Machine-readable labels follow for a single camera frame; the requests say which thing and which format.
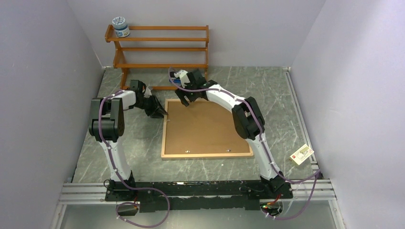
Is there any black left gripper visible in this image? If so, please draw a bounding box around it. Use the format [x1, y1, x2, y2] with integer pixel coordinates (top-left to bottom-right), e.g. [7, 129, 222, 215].
[132, 95, 168, 119]

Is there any brown frame backing board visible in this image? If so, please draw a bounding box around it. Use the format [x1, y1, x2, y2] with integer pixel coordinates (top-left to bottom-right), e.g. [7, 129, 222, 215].
[165, 102, 251, 156]

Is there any light wooden picture frame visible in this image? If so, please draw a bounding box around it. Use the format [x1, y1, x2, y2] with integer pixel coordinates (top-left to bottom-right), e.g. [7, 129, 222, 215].
[160, 98, 255, 159]

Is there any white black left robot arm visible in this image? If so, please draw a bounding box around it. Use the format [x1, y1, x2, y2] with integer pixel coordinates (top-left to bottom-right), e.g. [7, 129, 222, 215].
[88, 80, 167, 200]

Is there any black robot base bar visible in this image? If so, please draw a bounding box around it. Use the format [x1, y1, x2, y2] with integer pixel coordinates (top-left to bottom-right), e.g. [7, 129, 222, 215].
[104, 180, 293, 213]

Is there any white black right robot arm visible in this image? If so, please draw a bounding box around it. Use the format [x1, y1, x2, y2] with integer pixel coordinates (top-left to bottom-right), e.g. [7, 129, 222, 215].
[168, 68, 290, 198]

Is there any blue black stapler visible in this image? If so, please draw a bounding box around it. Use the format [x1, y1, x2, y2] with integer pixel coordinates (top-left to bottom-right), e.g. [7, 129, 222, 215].
[172, 79, 182, 87]

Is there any orange wooden shelf rack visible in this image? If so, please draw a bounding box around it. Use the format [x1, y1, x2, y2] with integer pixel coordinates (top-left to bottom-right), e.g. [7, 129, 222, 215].
[105, 24, 210, 89]

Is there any white blue lidded jar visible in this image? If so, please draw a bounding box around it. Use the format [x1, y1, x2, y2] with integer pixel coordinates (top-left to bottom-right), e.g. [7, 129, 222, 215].
[112, 17, 130, 38]

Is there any small white red box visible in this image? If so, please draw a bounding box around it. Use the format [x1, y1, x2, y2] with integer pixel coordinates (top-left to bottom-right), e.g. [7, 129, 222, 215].
[290, 144, 314, 165]

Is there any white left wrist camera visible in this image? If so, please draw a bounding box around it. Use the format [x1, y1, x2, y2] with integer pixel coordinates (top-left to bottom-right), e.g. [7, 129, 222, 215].
[143, 86, 152, 98]

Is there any aluminium rail frame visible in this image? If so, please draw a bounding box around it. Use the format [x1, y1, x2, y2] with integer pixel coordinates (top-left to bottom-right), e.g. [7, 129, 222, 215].
[57, 68, 342, 229]

